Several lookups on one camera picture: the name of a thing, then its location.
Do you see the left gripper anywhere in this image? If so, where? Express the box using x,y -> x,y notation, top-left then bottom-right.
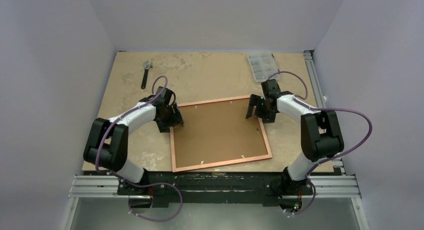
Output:
156,103 -> 183,132

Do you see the red picture frame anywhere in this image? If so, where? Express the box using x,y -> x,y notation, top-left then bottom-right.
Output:
169,95 -> 274,173

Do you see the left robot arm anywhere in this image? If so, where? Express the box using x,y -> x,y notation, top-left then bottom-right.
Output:
83,86 -> 184,195

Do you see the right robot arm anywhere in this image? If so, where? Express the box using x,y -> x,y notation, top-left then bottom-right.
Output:
245,79 -> 344,194

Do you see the clear plastic screw box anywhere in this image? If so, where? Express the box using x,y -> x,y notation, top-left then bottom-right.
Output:
247,52 -> 279,83

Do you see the black adjustable wrench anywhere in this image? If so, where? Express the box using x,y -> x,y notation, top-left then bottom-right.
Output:
140,60 -> 153,89

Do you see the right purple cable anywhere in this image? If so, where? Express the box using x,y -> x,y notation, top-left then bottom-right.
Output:
266,70 -> 374,217

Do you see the purple cable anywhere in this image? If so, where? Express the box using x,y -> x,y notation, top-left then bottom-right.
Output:
266,70 -> 374,217
94,75 -> 184,224

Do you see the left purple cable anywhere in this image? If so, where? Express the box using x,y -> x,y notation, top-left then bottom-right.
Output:
94,75 -> 184,224

